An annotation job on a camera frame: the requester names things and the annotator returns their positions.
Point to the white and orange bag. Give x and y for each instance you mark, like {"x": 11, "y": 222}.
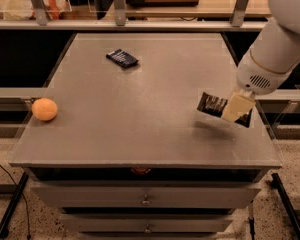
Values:
{"x": 23, "y": 9}

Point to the lower drawer with knob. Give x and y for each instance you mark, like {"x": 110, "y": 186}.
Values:
{"x": 147, "y": 223}

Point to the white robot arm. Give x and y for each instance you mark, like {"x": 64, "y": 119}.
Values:
{"x": 269, "y": 60}

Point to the blue blueberry rxbar wrapper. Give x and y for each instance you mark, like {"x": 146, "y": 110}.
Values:
{"x": 122, "y": 58}

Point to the black right floor rail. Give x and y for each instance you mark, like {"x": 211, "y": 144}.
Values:
{"x": 291, "y": 212}

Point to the black left floor rail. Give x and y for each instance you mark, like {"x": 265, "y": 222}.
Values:
{"x": 16, "y": 191}

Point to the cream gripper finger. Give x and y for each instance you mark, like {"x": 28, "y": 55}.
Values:
{"x": 238, "y": 105}

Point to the dark chocolate rxbar wrapper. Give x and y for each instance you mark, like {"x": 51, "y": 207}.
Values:
{"x": 214, "y": 106}

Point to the grey drawer cabinet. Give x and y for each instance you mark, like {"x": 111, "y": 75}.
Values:
{"x": 140, "y": 126}

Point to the orange fruit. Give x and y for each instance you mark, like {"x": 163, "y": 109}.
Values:
{"x": 44, "y": 109}

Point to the black floor rail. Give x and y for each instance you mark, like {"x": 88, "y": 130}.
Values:
{"x": 291, "y": 212}
{"x": 16, "y": 191}

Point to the drawer with knob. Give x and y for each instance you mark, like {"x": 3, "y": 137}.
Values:
{"x": 147, "y": 223}
{"x": 218, "y": 196}

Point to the metal shelf rail frame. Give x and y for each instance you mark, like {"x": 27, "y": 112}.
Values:
{"x": 206, "y": 16}

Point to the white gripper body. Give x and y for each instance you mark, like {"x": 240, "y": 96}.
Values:
{"x": 258, "y": 74}

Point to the upper drawer with knob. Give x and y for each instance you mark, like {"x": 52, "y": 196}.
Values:
{"x": 218, "y": 196}

